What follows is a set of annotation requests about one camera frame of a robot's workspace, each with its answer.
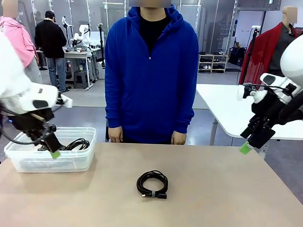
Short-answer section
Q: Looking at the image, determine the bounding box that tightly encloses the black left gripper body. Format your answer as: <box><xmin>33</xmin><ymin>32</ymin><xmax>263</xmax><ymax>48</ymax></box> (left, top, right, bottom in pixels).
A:
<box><xmin>12</xmin><ymin>106</ymin><xmax>58</xmax><ymax>145</ymax></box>

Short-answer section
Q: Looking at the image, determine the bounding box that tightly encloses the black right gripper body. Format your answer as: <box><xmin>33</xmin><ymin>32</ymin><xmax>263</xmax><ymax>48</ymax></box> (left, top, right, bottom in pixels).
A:
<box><xmin>250</xmin><ymin>91</ymin><xmax>286</xmax><ymax>128</ymax></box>

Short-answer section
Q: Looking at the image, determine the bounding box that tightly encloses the thick black USB cable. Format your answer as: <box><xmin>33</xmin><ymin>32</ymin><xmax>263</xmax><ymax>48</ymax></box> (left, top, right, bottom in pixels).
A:
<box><xmin>65</xmin><ymin>137</ymin><xmax>91</xmax><ymax>152</ymax></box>

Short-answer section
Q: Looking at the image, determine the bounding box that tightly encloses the thin black cable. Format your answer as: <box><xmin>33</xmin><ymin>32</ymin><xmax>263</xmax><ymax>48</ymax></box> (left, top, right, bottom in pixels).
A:
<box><xmin>136</xmin><ymin>169</ymin><xmax>169</xmax><ymax>201</ymax></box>

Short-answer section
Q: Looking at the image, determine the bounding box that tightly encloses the person's right forearm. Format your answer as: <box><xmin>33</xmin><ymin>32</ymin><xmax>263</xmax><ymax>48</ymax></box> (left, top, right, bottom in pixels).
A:
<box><xmin>103</xmin><ymin>92</ymin><xmax>125</xmax><ymax>129</ymax></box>

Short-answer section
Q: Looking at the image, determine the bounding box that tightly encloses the person's left forearm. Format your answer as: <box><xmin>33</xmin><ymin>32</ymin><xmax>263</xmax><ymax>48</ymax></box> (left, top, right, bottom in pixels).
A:
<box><xmin>173</xmin><ymin>94</ymin><xmax>196</xmax><ymax>133</ymax></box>

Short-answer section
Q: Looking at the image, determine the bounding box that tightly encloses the person's right hand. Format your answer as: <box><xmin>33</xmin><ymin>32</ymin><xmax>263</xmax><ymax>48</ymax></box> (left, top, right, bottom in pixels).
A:
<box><xmin>107</xmin><ymin>126</ymin><xmax>124</xmax><ymax>143</ymax></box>

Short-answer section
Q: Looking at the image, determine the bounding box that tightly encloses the person's left hand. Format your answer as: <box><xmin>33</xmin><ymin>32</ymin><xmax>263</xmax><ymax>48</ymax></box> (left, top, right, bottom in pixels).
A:
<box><xmin>171</xmin><ymin>130</ymin><xmax>188</xmax><ymax>146</ymax></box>

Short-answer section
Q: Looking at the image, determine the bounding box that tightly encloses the white side table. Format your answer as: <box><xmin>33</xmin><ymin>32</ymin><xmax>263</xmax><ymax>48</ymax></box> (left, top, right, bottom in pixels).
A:
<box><xmin>194</xmin><ymin>83</ymin><xmax>303</xmax><ymax>161</ymax></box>

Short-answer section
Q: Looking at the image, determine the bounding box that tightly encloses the clear plastic storage container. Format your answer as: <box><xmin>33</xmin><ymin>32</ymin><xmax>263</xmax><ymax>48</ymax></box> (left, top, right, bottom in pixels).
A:
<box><xmin>3</xmin><ymin>124</ymin><xmax>98</xmax><ymax>176</ymax></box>

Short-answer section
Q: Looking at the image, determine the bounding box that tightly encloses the mannequin with red shawl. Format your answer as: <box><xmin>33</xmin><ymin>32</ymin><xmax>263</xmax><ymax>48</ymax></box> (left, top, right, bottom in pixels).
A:
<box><xmin>238</xmin><ymin>4</ymin><xmax>302</xmax><ymax>87</ymax></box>

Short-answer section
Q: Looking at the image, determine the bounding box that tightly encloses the black bags pile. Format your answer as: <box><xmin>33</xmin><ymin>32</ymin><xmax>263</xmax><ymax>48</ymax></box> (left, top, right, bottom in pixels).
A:
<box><xmin>229</xmin><ymin>46</ymin><xmax>248</xmax><ymax>67</ymax></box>

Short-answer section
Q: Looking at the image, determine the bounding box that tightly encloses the grey plastic stool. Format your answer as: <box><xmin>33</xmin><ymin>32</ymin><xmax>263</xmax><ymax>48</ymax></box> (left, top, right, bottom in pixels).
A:
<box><xmin>73</xmin><ymin>71</ymin><xmax>90</xmax><ymax>90</ymax></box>

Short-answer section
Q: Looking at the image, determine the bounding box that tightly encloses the wooden shoe rack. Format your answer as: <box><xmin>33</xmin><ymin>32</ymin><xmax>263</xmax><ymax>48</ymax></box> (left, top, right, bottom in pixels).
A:
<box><xmin>198</xmin><ymin>53</ymin><xmax>229</xmax><ymax>74</ymax></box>

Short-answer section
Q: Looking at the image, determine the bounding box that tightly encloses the grey background work table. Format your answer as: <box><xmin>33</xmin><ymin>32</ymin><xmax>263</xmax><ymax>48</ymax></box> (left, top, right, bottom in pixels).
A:
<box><xmin>62</xmin><ymin>47</ymin><xmax>100</xmax><ymax>91</ymax></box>

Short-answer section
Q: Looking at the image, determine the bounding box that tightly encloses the man in black jacket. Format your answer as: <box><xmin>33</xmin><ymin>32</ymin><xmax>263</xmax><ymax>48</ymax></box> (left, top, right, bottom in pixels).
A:
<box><xmin>32</xmin><ymin>9</ymin><xmax>74</xmax><ymax>94</ymax></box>

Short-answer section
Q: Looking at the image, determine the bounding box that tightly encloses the mannequin with pink top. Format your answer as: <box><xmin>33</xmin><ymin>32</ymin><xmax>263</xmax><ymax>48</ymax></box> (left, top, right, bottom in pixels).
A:
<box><xmin>0</xmin><ymin>0</ymin><xmax>45</xmax><ymax>84</ymax></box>

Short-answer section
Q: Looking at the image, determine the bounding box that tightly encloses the person in blue hoodie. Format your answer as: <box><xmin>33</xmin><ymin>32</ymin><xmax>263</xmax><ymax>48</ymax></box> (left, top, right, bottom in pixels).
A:
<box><xmin>101</xmin><ymin>0</ymin><xmax>201</xmax><ymax>146</ymax></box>

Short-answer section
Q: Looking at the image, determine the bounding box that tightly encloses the white handheld device on stand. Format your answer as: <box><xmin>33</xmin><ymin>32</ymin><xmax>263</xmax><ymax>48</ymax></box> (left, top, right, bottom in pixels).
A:
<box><xmin>61</xmin><ymin>15</ymin><xmax>71</xmax><ymax>29</ymax></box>

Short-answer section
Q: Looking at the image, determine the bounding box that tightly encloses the black right arm hose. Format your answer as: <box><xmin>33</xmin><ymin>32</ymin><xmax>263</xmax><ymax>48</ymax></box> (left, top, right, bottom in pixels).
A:
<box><xmin>278</xmin><ymin>84</ymin><xmax>303</xmax><ymax>126</ymax></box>

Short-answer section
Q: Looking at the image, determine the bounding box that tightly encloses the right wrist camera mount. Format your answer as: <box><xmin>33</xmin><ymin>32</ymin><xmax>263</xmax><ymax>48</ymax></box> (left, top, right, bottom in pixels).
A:
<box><xmin>236</xmin><ymin>83</ymin><xmax>265</xmax><ymax>103</ymax></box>

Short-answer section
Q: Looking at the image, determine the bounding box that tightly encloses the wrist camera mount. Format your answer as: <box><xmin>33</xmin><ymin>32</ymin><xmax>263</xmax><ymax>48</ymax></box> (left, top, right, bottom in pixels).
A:
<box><xmin>56</xmin><ymin>91</ymin><xmax>74</xmax><ymax>109</ymax></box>
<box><xmin>236</xmin><ymin>83</ymin><xmax>265</xmax><ymax>103</ymax></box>

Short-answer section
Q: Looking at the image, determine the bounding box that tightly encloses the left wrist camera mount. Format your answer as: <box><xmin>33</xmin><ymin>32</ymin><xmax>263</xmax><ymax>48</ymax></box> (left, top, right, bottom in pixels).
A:
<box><xmin>56</xmin><ymin>91</ymin><xmax>74</xmax><ymax>109</ymax></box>

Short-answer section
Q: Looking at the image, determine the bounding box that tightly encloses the black camera pole stand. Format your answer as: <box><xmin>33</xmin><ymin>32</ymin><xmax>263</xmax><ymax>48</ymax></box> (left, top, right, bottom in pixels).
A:
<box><xmin>96</xmin><ymin>23</ymin><xmax>107</xmax><ymax>69</ymax></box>

